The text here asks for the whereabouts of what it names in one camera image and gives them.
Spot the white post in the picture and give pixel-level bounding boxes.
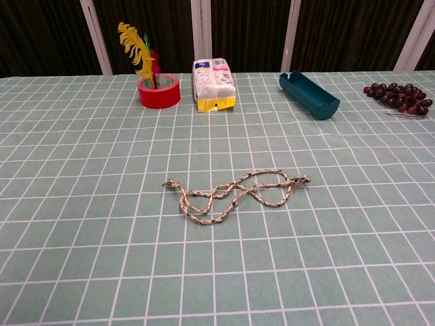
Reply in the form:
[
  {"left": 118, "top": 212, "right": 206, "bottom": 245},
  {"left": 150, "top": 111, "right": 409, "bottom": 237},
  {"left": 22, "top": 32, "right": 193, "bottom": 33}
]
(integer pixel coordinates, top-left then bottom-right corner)
[
  {"left": 190, "top": 0, "right": 213, "bottom": 65},
  {"left": 79, "top": 0, "right": 114, "bottom": 76},
  {"left": 280, "top": 0, "right": 302, "bottom": 73},
  {"left": 393, "top": 0, "right": 435, "bottom": 71}
]

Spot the yellow paper feather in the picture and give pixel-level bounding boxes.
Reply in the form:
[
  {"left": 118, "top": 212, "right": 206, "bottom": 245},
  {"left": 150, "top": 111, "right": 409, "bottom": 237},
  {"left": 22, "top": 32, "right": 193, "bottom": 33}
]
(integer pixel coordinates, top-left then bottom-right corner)
[{"left": 118, "top": 22, "right": 156, "bottom": 81}]

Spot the dark ribbed curtain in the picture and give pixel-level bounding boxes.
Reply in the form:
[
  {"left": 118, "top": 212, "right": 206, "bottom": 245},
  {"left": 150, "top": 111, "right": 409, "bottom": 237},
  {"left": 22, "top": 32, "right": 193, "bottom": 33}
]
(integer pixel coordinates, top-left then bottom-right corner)
[{"left": 0, "top": 0, "right": 435, "bottom": 79}]

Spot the dark red grape bunch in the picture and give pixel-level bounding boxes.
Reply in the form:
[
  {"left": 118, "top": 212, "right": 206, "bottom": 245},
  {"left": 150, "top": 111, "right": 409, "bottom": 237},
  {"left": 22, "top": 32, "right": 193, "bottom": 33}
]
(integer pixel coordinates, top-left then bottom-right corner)
[{"left": 362, "top": 81, "right": 434, "bottom": 120}]

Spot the green checked tablecloth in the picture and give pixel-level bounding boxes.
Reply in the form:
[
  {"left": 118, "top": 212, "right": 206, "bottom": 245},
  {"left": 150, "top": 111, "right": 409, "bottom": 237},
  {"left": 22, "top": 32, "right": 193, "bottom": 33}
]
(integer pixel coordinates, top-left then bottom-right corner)
[{"left": 0, "top": 70, "right": 435, "bottom": 326}]

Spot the teal open box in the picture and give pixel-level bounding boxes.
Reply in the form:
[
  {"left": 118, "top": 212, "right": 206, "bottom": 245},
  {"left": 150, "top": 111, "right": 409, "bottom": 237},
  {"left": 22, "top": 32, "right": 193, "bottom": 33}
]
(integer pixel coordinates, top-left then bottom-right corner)
[{"left": 279, "top": 70, "right": 341, "bottom": 121}]

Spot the red artificial flower stem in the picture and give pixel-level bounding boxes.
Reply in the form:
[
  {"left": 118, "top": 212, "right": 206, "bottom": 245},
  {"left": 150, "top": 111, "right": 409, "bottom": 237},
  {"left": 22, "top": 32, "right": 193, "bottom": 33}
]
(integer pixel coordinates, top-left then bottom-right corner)
[{"left": 150, "top": 49, "right": 162, "bottom": 90}]

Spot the beige braided rope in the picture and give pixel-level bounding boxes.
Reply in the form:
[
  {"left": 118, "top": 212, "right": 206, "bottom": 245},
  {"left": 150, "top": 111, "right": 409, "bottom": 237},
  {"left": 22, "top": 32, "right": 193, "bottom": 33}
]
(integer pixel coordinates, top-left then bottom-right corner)
[{"left": 162, "top": 169, "right": 311, "bottom": 226}]

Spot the white tissue packet bundle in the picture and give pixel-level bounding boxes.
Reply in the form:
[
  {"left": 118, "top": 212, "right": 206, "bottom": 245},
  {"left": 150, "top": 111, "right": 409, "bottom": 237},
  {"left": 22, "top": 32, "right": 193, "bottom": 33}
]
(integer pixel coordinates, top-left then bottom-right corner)
[{"left": 192, "top": 58, "right": 237, "bottom": 113}]

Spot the red tape roll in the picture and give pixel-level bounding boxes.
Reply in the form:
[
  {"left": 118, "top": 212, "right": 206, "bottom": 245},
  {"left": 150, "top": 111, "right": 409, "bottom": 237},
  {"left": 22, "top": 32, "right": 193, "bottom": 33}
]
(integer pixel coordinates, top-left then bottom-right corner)
[{"left": 137, "top": 73, "right": 181, "bottom": 109}]

